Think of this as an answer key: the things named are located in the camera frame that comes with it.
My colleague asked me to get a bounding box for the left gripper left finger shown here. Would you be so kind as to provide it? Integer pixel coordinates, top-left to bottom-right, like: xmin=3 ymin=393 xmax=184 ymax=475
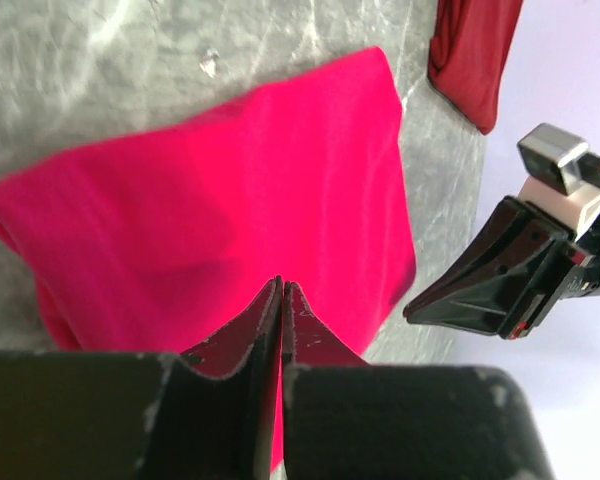
xmin=185 ymin=277 xmax=283 ymax=479

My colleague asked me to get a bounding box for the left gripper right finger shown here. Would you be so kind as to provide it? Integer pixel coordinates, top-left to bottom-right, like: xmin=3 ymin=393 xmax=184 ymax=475
xmin=282 ymin=282 xmax=370 ymax=369

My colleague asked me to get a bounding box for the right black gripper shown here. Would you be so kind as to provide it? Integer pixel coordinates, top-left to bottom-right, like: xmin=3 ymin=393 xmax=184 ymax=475
xmin=403 ymin=178 xmax=600 ymax=340

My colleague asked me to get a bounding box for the bright red t-shirt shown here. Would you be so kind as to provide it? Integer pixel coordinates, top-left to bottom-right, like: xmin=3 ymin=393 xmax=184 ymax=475
xmin=0 ymin=47 xmax=416 ymax=479

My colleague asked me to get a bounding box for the folded dark red t-shirt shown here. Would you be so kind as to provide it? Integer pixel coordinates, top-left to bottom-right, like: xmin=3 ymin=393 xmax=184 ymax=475
xmin=428 ymin=0 xmax=523 ymax=135

